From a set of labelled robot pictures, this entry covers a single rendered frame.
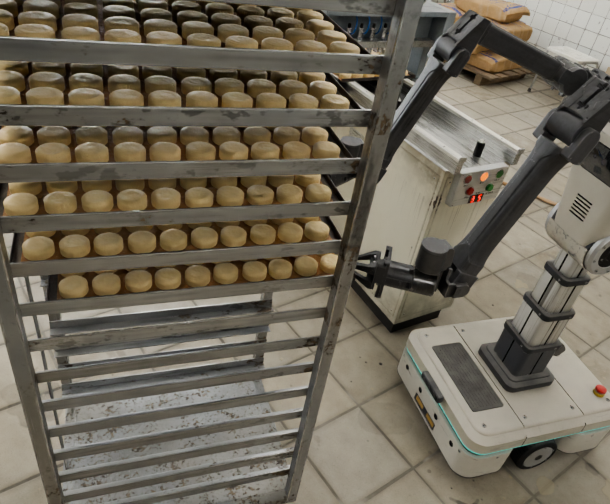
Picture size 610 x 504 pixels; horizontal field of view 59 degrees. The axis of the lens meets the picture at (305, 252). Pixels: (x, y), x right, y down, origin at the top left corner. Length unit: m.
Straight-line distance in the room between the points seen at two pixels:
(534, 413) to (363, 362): 0.69
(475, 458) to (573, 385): 0.49
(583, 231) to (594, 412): 0.73
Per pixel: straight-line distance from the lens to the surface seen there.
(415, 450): 2.12
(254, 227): 1.07
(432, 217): 2.07
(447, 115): 2.38
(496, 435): 1.95
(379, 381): 2.27
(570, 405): 2.17
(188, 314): 1.68
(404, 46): 0.89
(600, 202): 1.70
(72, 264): 1.00
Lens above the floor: 1.67
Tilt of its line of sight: 37 degrees down
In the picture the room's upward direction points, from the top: 10 degrees clockwise
